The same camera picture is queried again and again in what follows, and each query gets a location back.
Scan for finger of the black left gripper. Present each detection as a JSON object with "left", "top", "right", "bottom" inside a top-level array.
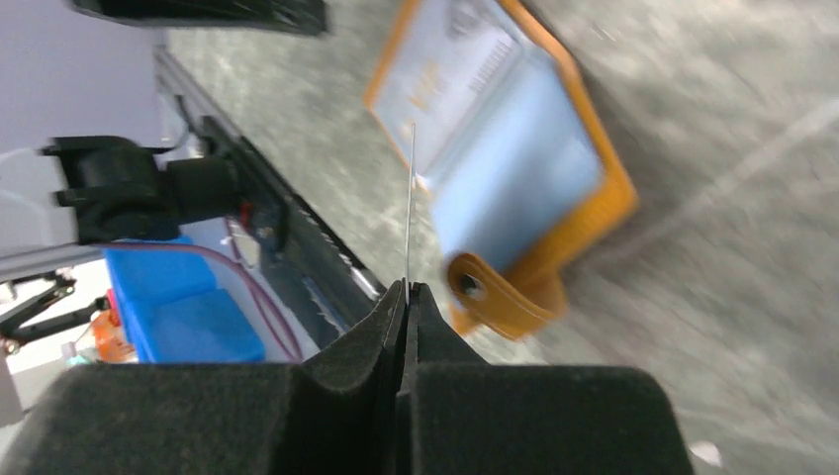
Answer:
[{"left": 67, "top": 0, "right": 328, "bottom": 37}]

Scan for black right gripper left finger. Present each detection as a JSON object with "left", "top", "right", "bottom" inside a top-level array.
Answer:
[{"left": 1, "top": 282, "right": 407, "bottom": 474}]

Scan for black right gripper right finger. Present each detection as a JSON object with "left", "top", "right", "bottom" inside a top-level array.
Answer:
[{"left": 396, "top": 283, "right": 694, "bottom": 474}]

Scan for orange leather card holder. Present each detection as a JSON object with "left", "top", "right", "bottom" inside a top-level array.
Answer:
[{"left": 362, "top": 0, "right": 640, "bottom": 342}]

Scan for black VIP card top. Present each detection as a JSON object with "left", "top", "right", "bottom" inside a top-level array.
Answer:
[{"left": 403, "top": 123, "right": 417, "bottom": 310}]

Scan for silver VIP card top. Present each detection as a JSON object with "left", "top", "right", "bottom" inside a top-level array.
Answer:
[{"left": 364, "top": 1, "right": 521, "bottom": 174}]

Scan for blue plastic bin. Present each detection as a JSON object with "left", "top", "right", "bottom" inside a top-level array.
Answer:
[{"left": 103, "top": 249, "right": 265, "bottom": 363}]

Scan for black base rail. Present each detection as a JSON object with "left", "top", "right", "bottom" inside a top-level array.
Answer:
[{"left": 154, "top": 47, "right": 384, "bottom": 353}]

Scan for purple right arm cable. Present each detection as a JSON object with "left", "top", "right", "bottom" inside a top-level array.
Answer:
[{"left": 98, "top": 238, "right": 306, "bottom": 364}]

